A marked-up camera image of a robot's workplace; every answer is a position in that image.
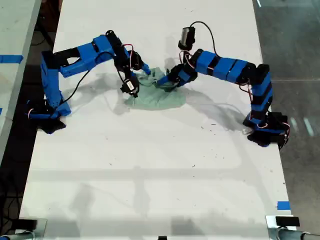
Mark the pale green T-shirt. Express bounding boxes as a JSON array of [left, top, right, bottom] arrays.
[[124, 66, 187, 111]]

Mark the long blue tape strip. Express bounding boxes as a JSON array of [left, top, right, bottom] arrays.
[[0, 54, 24, 64]]

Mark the grey side table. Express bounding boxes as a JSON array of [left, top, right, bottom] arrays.
[[0, 0, 42, 161]]

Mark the metal clamp plate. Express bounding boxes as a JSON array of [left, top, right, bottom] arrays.
[[14, 217, 48, 235], [265, 214, 297, 240]]

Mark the grey pipe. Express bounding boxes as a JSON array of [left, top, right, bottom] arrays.
[[277, 228, 320, 240], [0, 231, 36, 240]]

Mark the black camera box white label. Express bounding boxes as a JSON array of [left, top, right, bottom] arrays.
[[120, 78, 140, 95]]

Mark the black camera cable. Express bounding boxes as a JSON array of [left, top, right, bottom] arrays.
[[189, 21, 219, 57], [61, 69, 92, 105]]

